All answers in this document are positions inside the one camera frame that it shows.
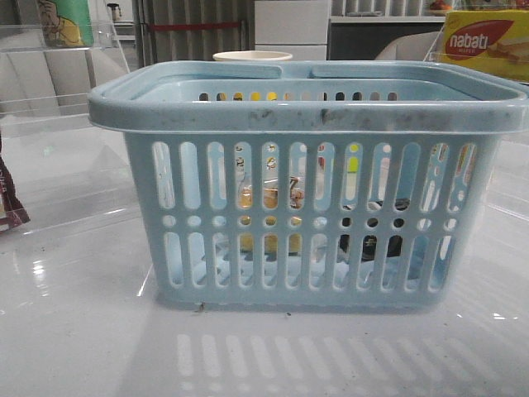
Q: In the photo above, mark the clear acrylic shelf left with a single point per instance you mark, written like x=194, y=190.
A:
x=45, y=89

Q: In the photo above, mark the clear acrylic stand right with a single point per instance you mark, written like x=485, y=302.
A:
x=436, y=48

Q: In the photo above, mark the bread slice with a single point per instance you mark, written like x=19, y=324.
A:
x=270, y=200

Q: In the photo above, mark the white paper cup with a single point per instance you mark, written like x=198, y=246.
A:
x=253, y=56

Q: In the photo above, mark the light blue plastic basket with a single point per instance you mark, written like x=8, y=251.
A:
x=354, y=131

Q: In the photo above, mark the white drawer cabinet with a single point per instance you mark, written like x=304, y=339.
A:
x=299, y=28

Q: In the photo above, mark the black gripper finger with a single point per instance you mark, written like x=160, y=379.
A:
x=370, y=242

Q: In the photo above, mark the dark red snack packet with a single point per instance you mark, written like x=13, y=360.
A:
x=13, y=213

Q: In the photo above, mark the yellow nabati wafer box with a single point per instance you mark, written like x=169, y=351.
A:
x=493, y=42

